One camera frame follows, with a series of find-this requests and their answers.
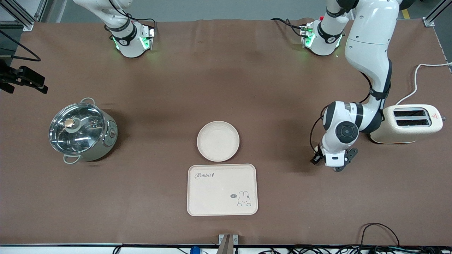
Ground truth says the round white plate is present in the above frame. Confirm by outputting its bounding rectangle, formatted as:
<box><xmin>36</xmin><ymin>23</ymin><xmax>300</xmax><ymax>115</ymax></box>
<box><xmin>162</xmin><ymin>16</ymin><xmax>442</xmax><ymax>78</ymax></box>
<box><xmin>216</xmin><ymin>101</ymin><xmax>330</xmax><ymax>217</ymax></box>
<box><xmin>197</xmin><ymin>121</ymin><xmax>240</xmax><ymax>162</ymax></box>

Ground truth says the white two-slot toaster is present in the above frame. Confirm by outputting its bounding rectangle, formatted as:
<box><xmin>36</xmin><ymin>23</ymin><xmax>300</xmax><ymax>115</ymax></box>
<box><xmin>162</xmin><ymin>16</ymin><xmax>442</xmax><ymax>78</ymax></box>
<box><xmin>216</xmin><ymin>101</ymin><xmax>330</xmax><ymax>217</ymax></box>
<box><xmin>370</xmin><ymin>104</ymin><xmax>447</xmax><ymax>144</ymax></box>

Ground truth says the white rabbit print tray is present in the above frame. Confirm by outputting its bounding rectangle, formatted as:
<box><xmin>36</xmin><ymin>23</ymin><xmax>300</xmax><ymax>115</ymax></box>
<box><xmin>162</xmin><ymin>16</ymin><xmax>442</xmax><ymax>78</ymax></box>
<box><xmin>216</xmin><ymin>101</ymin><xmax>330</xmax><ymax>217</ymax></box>
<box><xmin>187</xmin><ymin>164</ymin><xmax>258</xmax><ymax>216</ymax></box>

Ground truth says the silver electric cooking pot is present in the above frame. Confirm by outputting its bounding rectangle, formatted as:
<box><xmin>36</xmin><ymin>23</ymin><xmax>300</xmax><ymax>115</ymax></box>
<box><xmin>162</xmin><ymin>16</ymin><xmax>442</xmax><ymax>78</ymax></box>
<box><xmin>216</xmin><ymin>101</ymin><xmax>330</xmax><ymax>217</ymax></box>
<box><xmin>49</xmin><ymin>98</ymin><xmax>118</xmax><ymax>165</ymax></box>

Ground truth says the glass pot lid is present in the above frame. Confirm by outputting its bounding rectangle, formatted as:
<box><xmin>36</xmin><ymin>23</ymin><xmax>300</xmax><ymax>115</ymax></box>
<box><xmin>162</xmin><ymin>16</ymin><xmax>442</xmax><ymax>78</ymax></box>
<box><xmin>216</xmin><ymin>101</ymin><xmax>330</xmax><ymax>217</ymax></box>
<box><xmin>49</xmin><ymin>103</ymin><xmax>106</xmax><ymax>154</ymax></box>

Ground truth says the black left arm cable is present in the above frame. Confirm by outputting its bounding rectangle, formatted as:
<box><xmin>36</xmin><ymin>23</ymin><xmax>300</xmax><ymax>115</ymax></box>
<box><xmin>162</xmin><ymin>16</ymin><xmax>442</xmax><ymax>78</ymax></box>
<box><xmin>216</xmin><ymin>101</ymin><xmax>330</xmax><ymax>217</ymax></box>
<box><xmin>309</xmin><ymin>104</ymin><xmax>331</xmax><ymax>156</ymax></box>

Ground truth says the black looped cable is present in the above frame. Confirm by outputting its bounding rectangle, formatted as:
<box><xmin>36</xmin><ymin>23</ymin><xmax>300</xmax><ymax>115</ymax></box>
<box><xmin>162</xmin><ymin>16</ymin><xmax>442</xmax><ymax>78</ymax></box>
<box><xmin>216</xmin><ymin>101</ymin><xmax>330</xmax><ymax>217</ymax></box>
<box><xmin>360</xmin><ymin>223</ymin><xmax>400</xmax><ymax>247</ymax></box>

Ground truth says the black cable bundle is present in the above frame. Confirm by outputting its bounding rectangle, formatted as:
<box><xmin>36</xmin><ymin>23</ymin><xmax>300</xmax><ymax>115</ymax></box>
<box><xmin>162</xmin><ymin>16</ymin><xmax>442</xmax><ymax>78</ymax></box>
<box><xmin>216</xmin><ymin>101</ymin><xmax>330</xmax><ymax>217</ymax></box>
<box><xmin>257</xmin><ymin>244</ymin><xmax>452</xmax><ymax>254</ymax></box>

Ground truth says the white toaster power cord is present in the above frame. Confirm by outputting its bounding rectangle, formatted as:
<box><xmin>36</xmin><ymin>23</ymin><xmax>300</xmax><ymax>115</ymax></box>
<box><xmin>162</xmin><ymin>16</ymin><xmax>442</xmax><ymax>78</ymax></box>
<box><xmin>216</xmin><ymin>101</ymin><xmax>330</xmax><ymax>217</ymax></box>
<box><xmin>395</xmin><ymin>62</ymin><xmax>452</xmax><ymax>105</ymax></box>

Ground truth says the metal bracket at table edge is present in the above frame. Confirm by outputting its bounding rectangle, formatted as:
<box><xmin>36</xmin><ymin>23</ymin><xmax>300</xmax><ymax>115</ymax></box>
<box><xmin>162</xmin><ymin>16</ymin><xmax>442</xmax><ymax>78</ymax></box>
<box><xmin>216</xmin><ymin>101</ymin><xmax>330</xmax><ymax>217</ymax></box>
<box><xmin>216</xmin><ymin>234</ymin><xmax>239</xmax><ymax>254</ymax></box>

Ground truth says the black left base cable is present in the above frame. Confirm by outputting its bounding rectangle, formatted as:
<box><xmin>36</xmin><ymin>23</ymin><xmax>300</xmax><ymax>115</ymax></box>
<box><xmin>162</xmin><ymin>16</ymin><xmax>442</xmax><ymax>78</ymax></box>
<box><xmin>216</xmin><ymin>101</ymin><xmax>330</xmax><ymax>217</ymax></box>
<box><xmin>271</xmin><ymin>18</ymin><xmax>307</xmax><ymax>38</ymax></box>

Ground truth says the black base cable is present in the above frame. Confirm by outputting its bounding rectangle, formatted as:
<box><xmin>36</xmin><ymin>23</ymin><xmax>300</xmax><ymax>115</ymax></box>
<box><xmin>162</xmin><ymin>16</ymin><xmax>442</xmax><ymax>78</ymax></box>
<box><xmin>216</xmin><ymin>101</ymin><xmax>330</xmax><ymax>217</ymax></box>
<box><xmin>108</xmin><ymin>0</ymin><xmax>157</xmax><ymax>29</ymax></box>
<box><xmin>271</xmin><ymin>18</ymin><xmax>307</xmax><ymax>38</ymax></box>

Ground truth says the aluminium frame post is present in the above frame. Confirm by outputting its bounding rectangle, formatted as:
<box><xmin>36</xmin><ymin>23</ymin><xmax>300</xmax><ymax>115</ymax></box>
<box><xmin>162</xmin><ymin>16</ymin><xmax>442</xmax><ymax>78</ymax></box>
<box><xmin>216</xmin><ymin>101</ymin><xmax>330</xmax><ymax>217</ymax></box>
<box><xmin>423</xmin><ymin>0</ymin><xmax>452</xmax><ymax>27</ymax></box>
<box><xmin>0</xmin><ymin>0</ymin><xmax>48</xmax><ymax>31</ymax></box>

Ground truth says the black right base cable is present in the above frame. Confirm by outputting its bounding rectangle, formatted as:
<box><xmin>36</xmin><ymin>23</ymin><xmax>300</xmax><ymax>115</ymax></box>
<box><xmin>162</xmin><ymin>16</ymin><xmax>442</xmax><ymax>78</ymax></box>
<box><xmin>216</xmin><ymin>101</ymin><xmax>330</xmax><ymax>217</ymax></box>
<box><xmin>108</xmin><ymin>0</ymin><xmax>157</xmax><ymax>29</ymax></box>

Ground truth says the black camera clamp mount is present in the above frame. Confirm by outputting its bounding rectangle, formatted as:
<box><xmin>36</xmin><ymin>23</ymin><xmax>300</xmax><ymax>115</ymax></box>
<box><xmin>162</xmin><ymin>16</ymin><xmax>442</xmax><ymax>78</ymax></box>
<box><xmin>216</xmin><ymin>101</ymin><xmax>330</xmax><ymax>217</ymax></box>
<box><xmin>0</xmin><ymin>60</ymin><xmax>48</xmax><ymax>94</ymax></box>

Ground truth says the black cable by clamp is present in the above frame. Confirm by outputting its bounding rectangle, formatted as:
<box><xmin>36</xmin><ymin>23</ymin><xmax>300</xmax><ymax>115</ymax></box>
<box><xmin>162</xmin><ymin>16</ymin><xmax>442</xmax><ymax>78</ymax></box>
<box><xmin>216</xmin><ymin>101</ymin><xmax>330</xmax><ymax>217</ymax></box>
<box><xmin>0</xmin><ymin>30</ymin><xmax>42</xmax><ymax>62</ymax></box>

